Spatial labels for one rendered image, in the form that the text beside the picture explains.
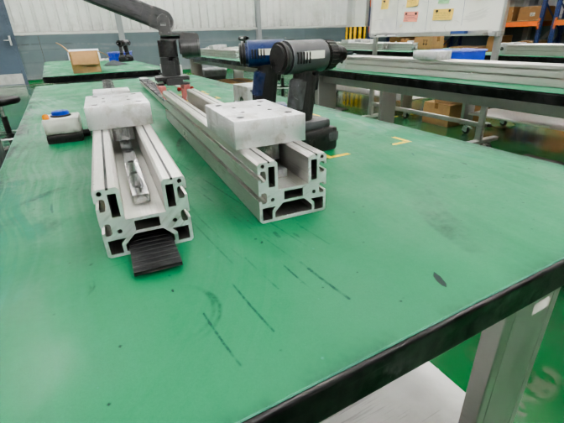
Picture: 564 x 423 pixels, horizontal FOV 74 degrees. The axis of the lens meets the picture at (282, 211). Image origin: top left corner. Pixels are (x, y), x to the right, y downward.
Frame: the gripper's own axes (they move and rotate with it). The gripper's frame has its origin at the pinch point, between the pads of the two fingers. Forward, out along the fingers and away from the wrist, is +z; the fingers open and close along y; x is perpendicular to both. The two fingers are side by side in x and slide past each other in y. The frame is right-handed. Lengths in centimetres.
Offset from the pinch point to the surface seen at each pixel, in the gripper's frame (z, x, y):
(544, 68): -4, -24, 145
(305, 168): -4, -87, 3
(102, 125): -7, -56, -22
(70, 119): -2.8, -23.8, -29.2
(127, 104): -10, -56, -17
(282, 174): -2, -84, 1
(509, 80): 2, -11, 144
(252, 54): -16.0, -39.9, 13.2
